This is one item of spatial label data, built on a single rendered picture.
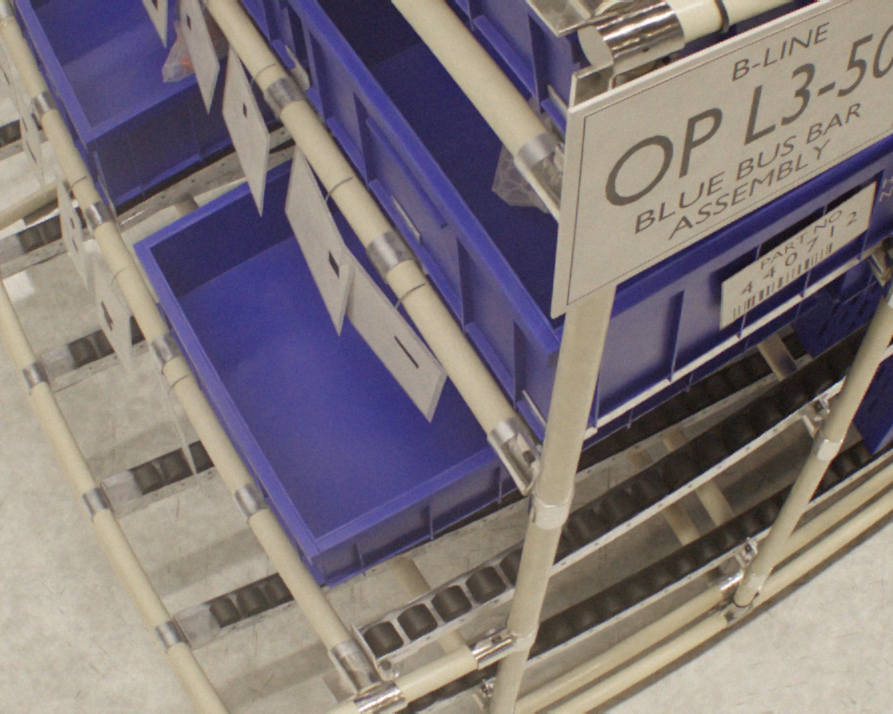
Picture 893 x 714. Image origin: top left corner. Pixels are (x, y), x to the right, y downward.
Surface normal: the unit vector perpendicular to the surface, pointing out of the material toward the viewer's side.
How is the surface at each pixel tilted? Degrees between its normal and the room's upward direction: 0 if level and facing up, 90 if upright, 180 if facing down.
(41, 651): 0
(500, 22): 98
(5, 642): 0
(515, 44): 98
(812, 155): 90
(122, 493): 11
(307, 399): 3
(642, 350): 90
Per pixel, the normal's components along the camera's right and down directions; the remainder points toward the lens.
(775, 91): 0.50, 0.77
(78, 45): -0.04, -0.44
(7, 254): 0.17, -0.53
